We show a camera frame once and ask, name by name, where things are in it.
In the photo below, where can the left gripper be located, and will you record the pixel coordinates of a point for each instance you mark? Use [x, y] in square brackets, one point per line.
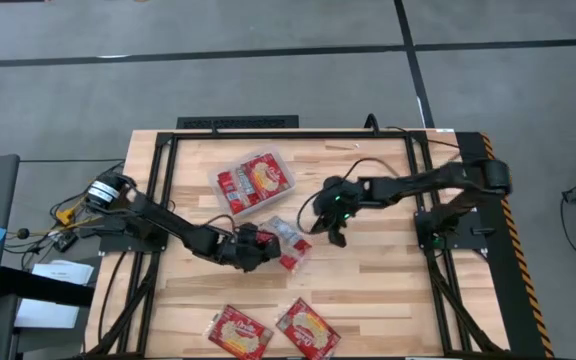
[240, 247]

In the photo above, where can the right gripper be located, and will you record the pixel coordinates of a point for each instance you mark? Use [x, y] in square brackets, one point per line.
[340, 197]

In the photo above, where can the red popcorn bag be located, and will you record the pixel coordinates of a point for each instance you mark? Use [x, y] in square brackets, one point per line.
[268, 176]
[308, 330]
[230, 192]
[240, 334]
[290, 240]

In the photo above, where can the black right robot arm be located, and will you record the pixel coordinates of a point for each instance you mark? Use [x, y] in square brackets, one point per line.
[443, 180]

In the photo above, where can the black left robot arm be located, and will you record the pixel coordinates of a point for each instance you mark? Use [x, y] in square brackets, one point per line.
[168, 225]

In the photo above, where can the clear plastic bin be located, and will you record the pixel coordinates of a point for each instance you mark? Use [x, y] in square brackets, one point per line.
[218, 160]

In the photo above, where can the black ribbed bar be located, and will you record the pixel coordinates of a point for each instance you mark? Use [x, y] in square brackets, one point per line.
[238, 122]

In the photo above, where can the black panel with hazard stripe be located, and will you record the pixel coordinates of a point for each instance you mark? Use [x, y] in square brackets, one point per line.
[508, 300]

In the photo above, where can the small black electronics box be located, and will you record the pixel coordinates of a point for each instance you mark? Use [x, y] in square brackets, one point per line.
[65, 241]

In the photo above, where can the white paper sheets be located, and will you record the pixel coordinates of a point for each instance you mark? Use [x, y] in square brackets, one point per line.
[53, 310]

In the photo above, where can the black flat bar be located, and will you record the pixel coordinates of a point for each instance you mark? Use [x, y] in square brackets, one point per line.
[43, 290]

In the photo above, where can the black round knob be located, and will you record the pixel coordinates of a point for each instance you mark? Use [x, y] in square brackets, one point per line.
[23, 233]

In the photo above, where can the black aluminium rig frame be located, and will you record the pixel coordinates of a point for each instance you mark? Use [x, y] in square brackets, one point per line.
[293, 135]

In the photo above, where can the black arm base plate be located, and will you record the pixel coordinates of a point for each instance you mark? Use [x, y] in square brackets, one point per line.
[468, 240]
[118, 244]

